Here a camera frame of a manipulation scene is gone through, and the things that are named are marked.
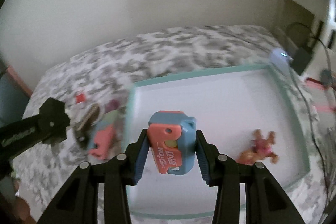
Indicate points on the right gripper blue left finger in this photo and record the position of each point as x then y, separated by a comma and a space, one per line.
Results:
136, 155

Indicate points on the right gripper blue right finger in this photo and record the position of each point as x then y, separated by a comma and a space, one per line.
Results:
207, 156

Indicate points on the pink blue inaer cutter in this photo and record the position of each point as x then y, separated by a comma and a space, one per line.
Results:
102, 140

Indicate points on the gold patterned black lighter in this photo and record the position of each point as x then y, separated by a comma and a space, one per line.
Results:
82, 128

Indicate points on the coral blue utility knife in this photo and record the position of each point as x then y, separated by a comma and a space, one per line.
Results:
172, 137

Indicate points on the red white glue bottle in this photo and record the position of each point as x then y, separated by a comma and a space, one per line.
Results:
80, 97

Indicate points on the brown dog toy figure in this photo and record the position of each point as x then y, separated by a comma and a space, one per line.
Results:
260, 149

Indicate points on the magenta small cylinder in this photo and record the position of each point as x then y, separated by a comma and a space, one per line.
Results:
112, 105

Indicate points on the dark teal cabinet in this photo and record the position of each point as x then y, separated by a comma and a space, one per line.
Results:
14, 97

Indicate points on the teal white shallow box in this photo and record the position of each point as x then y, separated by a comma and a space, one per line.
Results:
228, 105

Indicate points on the floral grey white blanket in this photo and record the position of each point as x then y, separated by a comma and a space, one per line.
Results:
109, 70

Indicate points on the white power strip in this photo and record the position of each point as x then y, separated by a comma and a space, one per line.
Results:
280, 59

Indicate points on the white pink crochet mat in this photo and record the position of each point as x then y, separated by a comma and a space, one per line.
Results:
323, 97

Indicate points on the black power adapter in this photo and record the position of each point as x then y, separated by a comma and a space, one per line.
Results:
301, 59

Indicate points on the teal round tin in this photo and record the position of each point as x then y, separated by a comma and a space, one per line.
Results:
326, 78

